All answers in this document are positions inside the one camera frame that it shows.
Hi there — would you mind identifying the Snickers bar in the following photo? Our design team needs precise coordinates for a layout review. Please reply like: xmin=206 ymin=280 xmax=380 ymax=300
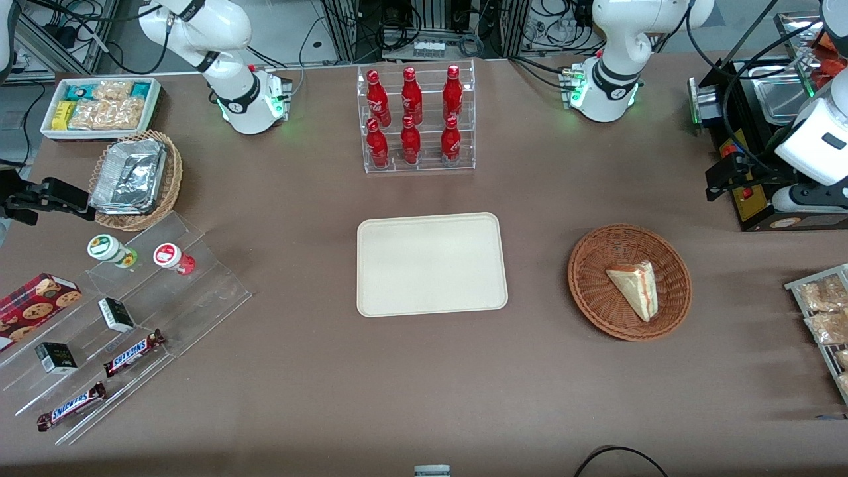
xmin=103 ymin=329 xmax=166 ymax=378
xmin=36 ymin=382 xmax=107 ymax=432

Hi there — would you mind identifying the round brown wicker basket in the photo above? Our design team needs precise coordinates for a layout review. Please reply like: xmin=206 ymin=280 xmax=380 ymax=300
xmin=568 ymin=224 xmax=693 ymax=343

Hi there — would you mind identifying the small black box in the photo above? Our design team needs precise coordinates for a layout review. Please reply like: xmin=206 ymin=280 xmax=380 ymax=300
xmin=34 ymin=342 xmax=78 ymax=375
xmin=98 ymin=298 xmax=136 ymax=333

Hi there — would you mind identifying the red tartan cookie box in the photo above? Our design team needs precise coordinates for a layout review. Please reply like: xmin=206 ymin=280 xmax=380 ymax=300
xmin=0 ymin=272 xmax=83 ymax=352

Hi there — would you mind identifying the green lid cup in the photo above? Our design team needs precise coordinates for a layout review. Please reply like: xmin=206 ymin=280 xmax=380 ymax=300
xmin=87 ymin=234 xmax=138 ymax=268

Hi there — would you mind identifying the aluminium frame post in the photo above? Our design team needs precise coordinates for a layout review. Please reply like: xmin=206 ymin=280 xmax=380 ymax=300
xmin=321 ymin=0 xmax=359 ymax=64
xmin=500 ymin=0 xmax=531 ymax=58

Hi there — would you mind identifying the white plastic snack bin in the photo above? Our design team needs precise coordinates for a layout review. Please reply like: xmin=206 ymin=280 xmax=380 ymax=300
xmin=40 ymin=78 xmax=163 ymax=142

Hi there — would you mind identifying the clear cracker bag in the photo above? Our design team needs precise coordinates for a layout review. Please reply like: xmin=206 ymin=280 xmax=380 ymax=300
xmin=93 ymin=81 xmax=134 ymax=102
xmin=69 ymin=99 xmax=144 ymax=131

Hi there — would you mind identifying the beige plastic tray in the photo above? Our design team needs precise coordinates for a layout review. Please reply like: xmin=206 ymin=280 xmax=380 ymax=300
xmin=356 ymin=212 xmax=509 ymax=318

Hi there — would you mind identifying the red cola bottle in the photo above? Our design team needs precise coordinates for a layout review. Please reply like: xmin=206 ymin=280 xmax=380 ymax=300
xmin=441 ymin=115 xmax=462 ymax=166
xmin=366 ymin=118 xmax=390 ymax=169
xmin=400 ymin=115 xmax=422 ymax=165
xmin=401 ymin=66 xmax=423 ymax=125
xmin=443 ymin=64 xmax=464 ymax=122
xmin=366 ymin=70 xmax=392 ymax=127

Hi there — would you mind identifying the clear acrylic stepped stand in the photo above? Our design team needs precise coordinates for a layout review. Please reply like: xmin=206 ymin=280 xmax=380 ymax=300
xmin=0 ymin=211 xmax=253 ymax=446

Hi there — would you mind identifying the clear acrylic bottle rack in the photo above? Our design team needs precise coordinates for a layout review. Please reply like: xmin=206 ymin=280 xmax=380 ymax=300
xmin=357 ymin=59 xmax=476 ymax=174

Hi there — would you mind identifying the red lid cup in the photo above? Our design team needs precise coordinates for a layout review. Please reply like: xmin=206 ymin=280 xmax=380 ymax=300
xmin=153 ymin=243 xmax=196 ymax=276

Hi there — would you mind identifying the triangle sandwich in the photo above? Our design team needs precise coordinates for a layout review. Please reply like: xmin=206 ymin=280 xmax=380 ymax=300
xmin=606 ymin=260 xmax=659 ymax=323

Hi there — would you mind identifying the grey wire rack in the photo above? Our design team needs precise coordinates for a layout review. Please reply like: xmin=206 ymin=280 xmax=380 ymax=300
xmin=785 ymin=264 xmax=848 ymax=406

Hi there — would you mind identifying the black cable loop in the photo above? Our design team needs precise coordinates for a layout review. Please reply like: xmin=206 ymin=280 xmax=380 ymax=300
xmin=573 ymin=446 xmax=670 ymax=477

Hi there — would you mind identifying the stack of foil trays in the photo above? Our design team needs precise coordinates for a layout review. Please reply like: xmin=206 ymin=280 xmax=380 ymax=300
xmin=91 ymin=139 xmax=167 ymax=215

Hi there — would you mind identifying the black food warmer case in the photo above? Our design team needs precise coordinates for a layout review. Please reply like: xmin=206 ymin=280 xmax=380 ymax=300
xmin=688 ymin=12 xmax=848 ymax=233

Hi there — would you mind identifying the wicker basket holding foil trays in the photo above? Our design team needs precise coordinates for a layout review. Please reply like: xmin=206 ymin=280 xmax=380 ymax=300
xmin=88 ymin=129 xmax=184 ymax=232

